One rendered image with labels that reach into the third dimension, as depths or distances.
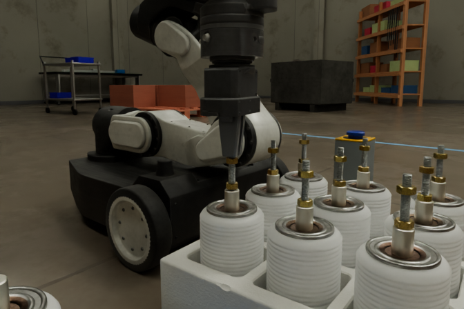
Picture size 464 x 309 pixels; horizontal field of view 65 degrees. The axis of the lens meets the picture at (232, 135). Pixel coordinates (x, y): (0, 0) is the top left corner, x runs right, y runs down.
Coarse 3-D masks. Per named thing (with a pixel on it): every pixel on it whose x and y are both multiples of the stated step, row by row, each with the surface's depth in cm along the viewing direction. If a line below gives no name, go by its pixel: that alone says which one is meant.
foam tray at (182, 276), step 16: (176, 256) 55; (192, 256) 56; (160, 272) 54; (176, 272) 52; (192, 272) 50; (208, 272) 50; (256, 272) 50; (352, 272) 50; (176, 288) 52; (192, 288) 50; (208, 288) 48; (224, 288) 47; (240, 288) 46; (256, 288) 46; (352, 288) 46; (176, 304) 53; (192, 304) 50; (208, 304) 49; (224, 304) 47; (240, 304) 45; (256, 304) 44; (272, 304) 43; (288, 304) 43; (336, 304) 43; (352, 304) 44
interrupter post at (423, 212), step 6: (420, 204) 48; (426, 204) 48; (432, 204) 48; (414, 210) 50; (420, 210) 48; (426, 210) 48; (432, 210) 48; (414, 216) 50; (420, 216) 49; (426, 216) 48; (432, 216) 49; (420, 222) 49; (426, 222) 48
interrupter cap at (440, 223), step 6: (396, 216) 51; (438, 216) 51; (444, 216) 50; (414, 222) 49; (432, 222) 49; (438, 222) 49; (444, 222) 48; (450, 222) 48; (414, 228) 47; (420, 228) 46; (426, 228) 46; (432, 228) 46; (438, 228) 46; (444, 228) 46; (450, 228) 46
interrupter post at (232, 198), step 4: (224, 192) 54; (228, 192) 53; (232, 192) 53; (236, 192) 53; (224, 196) 54; (228, 196) 53; (232, 196) 53; (236, 196) 53; (224, 200) 54; (228, 200) 53; (232, 200) 53; (236, 200) 53; (224, 204) 54; (228, 204) 53; (232, 204) 53; (236, 204) 53; (224, 208) 54; (228, 208) 53; (232, 208) 53; (236, 208) 53
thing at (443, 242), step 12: (384, 228) 52; (456, 228) 47; (420, 240) 45; (432, 240) 45; (444, 240) 45; (456, 240) 45; (444, 252) 45; (456, 252) 46; (456, 264) 46; (456, 276) 47; (456, 288) 47
